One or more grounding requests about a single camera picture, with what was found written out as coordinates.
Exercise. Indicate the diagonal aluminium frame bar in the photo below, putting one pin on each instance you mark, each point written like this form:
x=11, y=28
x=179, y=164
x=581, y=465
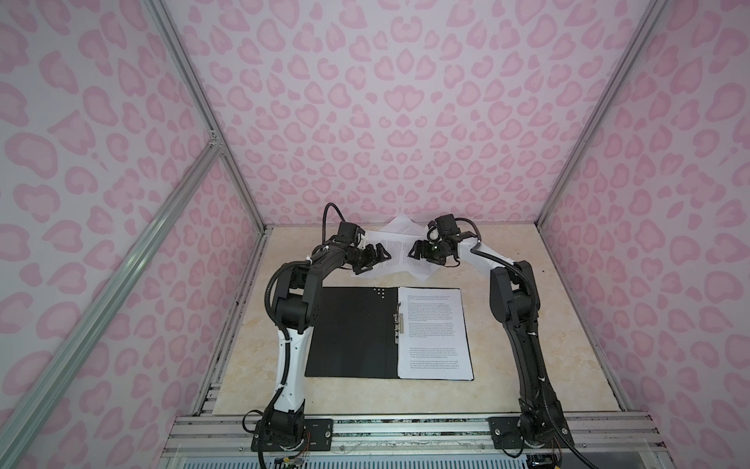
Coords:
x=36, y=407

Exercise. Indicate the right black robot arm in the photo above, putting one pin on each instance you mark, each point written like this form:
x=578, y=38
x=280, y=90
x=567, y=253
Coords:
x=515, y=303

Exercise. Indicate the corner aluminium post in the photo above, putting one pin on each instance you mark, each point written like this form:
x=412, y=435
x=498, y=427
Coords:
x=178, y=52
x=634, y=50

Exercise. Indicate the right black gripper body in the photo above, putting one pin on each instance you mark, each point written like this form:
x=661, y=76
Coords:
x=435, y=252

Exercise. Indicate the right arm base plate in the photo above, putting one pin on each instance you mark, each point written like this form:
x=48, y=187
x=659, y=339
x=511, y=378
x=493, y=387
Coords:
x=516, y=434

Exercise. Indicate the black file folder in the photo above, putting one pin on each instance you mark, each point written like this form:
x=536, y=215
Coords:
x=355, y=336

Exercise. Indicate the left corner aluminium post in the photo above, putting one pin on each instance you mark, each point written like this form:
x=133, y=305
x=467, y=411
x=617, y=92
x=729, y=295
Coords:
x=178, y=52

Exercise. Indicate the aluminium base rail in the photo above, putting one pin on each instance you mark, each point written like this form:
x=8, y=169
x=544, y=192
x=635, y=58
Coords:
x=601, y=439

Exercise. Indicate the printed paper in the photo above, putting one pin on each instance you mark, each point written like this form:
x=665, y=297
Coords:
x=398, y=237
x=435, y=344

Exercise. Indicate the right corner aluminium post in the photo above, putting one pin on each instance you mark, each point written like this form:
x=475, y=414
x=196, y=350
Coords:
x=634, y=50

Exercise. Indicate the metal folder clip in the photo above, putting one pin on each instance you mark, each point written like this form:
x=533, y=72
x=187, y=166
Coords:
x=398, y=323

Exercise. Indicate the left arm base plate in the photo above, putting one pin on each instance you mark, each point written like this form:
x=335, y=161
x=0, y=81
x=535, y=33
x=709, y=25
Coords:
x=314, y=434

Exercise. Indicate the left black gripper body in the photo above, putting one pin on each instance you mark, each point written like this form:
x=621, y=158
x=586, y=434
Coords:
x=362, y=258

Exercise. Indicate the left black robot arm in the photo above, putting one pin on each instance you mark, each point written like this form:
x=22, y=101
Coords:
x=292, y=302

